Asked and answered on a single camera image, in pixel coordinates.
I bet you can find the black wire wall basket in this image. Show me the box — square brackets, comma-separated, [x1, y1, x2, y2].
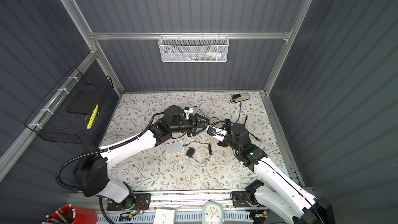
[24, 66, 115, 146]

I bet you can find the yellow marker in basket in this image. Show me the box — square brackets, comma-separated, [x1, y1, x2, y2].
[86, 104, 99, 130]

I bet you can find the black pad in basket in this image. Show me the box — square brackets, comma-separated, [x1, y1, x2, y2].
[66, 91, 100, 115]

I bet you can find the blue ethernet cable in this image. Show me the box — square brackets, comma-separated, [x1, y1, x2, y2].
[234, 102, 244, 124]

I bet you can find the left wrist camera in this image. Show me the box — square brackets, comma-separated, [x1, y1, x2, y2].
[183, 106, 197, 120]

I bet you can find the floral patterned table mat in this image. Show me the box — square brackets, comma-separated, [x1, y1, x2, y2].
[101, 92, 288, 191]

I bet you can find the white wall power socket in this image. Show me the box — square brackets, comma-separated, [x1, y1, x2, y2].
[153, 208, 176, 224]

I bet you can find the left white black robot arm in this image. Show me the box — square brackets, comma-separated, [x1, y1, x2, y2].
[56, 105, 210, 209]

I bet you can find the white wire mesh basket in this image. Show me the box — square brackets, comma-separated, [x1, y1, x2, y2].
[158, 37, 230, 63]

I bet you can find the small black adapter with cable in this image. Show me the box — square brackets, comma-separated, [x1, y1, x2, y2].
[193, 106, 232, 127]

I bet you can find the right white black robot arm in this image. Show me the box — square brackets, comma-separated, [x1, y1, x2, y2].
[207, 123, 335, 224]

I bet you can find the red pencil cup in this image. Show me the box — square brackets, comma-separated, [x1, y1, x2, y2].
[44, 205, 97, 224]

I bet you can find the black white stapler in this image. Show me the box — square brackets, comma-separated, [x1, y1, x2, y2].
[230, 93, 250, 104]

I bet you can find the white analog clock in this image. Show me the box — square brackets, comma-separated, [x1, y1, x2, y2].
[201, 201, 224, 224]

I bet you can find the white network switch box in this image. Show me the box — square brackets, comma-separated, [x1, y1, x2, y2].
[165, 141, 184, 156]

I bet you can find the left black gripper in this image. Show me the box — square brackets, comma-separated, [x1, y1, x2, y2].
[169, 112, 209, 136]

